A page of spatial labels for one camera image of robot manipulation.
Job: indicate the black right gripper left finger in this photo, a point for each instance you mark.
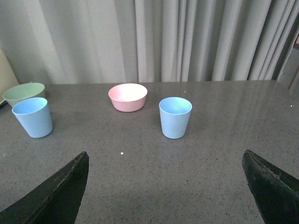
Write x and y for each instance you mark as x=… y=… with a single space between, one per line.
x=56 y=200

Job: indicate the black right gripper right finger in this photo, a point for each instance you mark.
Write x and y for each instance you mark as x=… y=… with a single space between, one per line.
x=276 y=192

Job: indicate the light blue cup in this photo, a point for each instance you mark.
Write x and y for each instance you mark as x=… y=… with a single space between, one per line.
x=174 y=115
x=34 y=116

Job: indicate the green bowl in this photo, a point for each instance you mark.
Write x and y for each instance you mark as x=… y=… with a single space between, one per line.
x=22 y=92

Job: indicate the pink bowl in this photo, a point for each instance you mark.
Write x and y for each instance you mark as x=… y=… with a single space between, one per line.
x=128 y=97

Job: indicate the cream toaster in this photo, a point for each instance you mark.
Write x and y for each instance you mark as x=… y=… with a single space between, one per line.
x=7 y=76

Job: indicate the grey curtain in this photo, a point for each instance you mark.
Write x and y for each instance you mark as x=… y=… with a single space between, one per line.
x=117 y=41

